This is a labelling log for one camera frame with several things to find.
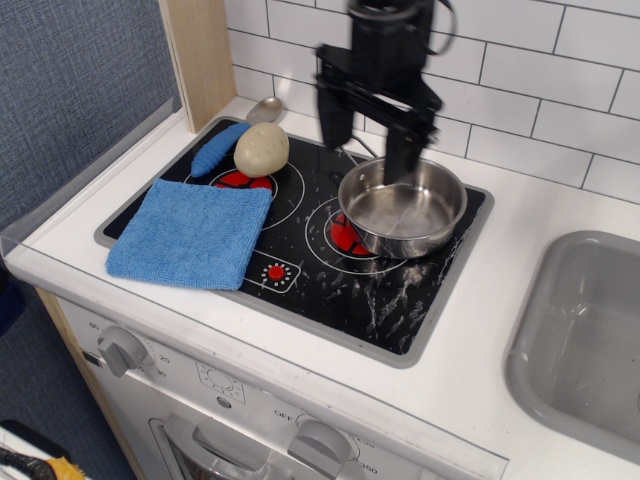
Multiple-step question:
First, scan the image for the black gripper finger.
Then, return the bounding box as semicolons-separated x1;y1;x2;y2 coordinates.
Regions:
317;85;354;150
383;123;435;185

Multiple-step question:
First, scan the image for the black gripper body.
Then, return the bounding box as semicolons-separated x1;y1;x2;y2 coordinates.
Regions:
316;1;442;129

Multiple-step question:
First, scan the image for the stainless steel pot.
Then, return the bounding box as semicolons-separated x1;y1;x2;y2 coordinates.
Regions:
338;148;468;259

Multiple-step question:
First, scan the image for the metal spoon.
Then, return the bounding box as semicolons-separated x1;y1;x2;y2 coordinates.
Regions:
246;96;284;125

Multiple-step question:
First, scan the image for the beige toy potato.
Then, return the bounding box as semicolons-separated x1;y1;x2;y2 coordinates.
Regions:
234;122;290;178

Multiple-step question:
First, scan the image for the blue ridged toy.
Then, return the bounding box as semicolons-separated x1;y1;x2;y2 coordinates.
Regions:
191;122;251;178

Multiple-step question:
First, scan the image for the black toy stovetop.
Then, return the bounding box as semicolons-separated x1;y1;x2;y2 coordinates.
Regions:
93;116;496;370

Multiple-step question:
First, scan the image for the blue cloth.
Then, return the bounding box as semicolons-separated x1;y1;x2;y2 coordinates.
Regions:
106;179;272;291

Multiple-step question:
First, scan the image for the grey sink basin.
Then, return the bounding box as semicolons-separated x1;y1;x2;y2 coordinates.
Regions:
506;231;639;463

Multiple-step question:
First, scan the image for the grey right oven knob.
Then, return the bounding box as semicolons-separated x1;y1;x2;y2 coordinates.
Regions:
287;420;351;479

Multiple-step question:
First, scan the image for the grey oven knob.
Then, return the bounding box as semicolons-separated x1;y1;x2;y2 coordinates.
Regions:
98;326;147;378
287;420;351;479

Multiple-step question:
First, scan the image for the grey left oven knob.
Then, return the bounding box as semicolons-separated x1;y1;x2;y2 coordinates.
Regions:
98;326;147;378

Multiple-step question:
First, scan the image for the white toy oven front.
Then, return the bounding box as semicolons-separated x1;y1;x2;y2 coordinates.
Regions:
54;299;507;479

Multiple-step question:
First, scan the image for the yellow object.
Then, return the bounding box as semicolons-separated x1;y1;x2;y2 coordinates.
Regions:
46;457;86;480

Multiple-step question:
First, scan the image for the wooden post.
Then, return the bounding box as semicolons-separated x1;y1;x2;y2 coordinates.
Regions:
158;0;237;134

